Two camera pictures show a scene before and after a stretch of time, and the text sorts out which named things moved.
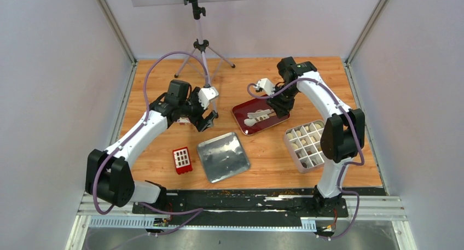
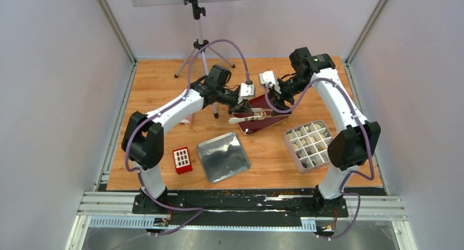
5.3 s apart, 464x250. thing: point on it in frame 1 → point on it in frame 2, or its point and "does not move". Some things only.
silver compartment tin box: x=303 y=143 does not move
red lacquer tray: x=240 y=112 does not move
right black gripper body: x=284 y=100 does not move
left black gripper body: x=195 y=112 → x=236 y=108
